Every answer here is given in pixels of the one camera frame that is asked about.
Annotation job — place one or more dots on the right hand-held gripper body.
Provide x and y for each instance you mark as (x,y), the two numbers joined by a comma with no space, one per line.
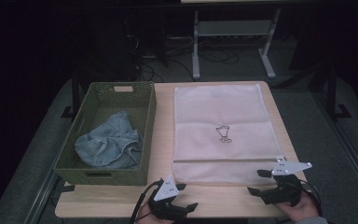
(284,189)

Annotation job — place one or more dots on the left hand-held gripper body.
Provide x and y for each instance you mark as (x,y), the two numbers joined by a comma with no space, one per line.
(166,189)

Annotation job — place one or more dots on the light blue denim garment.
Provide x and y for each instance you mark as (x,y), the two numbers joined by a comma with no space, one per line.
(108,143)

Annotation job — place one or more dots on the white mesh laundry bag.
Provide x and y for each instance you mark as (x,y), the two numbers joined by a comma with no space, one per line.
(217,105)

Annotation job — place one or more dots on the green woven basket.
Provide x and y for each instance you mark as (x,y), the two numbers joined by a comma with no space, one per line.
(118,102)

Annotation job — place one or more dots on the person's right hand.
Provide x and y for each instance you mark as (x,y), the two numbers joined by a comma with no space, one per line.
(304,208)

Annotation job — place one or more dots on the person's left hand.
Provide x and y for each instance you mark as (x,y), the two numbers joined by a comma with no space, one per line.
(144,217)

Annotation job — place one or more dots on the black metal stand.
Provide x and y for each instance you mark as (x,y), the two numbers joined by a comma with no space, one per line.
(332,93)
(75,93)

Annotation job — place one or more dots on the white-framed desk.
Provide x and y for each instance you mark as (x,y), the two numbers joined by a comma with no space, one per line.
(230,28)

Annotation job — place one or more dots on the aluminium floor rail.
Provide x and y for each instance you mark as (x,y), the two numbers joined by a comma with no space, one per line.
(42,196)
(347,146)

